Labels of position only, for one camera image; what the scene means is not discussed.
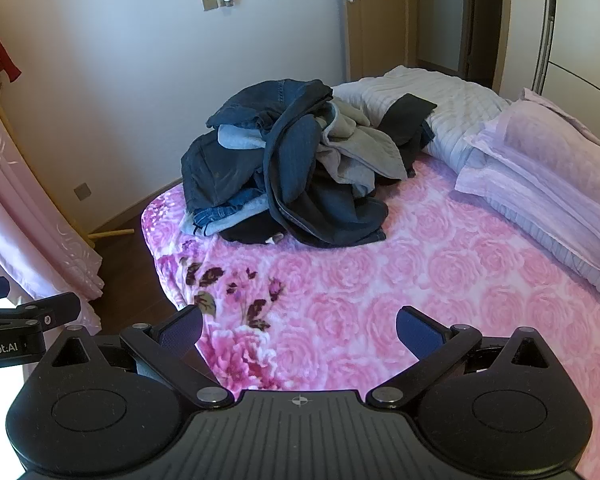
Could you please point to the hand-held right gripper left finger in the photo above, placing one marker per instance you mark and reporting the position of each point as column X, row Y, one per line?
column 182, row 329

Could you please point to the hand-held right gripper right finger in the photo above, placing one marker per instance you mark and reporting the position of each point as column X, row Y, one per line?
column 420, row 331

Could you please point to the dark denim jeans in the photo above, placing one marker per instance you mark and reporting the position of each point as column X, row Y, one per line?
column 260, row 100

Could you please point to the pink rose blanket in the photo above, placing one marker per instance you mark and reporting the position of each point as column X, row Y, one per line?
column 380, row 270

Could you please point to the pink curtain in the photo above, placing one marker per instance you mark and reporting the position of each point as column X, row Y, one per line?
column 25, row 220

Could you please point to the light blue jeans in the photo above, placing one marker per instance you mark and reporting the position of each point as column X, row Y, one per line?
column 215, row 221

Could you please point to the black garment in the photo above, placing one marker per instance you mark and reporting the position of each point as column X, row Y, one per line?
column 250, row 232

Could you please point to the charcoal jeans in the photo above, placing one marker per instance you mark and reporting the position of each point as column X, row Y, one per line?
column 215, row 170

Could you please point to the grey sweatshirt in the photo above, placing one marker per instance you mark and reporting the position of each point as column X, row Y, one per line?
column 360, row 155

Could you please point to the navy pants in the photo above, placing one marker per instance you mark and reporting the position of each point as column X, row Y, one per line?
column 290, row 160

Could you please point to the black pants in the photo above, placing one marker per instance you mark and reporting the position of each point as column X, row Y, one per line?
column 405, row 120

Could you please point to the pink satin pillow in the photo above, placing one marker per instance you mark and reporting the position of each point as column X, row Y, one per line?
column 555, row 150

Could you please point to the white quilt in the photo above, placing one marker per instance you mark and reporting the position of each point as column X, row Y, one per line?
column 455, row 105

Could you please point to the wooden door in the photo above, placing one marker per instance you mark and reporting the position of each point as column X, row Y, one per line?
column 380, row 25

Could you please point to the white wardrobe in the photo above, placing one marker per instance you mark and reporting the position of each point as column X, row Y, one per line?
column 585, row 35

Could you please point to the brass wall socket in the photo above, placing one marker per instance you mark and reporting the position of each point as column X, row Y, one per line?
column 82, row 191

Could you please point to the brass wall switch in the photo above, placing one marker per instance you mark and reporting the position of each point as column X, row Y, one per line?
column 210, row 2

